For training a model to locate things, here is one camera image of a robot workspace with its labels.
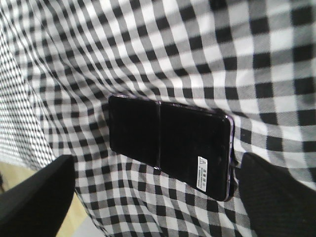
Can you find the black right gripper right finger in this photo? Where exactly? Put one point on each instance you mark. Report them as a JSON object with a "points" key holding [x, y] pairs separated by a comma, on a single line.
{"points": [[276, 204]]}

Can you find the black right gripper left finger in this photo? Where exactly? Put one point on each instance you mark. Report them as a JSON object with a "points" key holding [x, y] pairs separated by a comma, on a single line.
{"points": [[38, 206]]}

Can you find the black smartphone with sticker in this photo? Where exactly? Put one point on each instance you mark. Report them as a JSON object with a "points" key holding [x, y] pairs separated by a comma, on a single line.
{"points": [[190, 144]]}

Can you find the black white checkered bed sheet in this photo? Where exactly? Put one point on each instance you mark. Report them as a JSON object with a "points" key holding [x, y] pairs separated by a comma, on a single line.
{"points": [[61, 60]]}

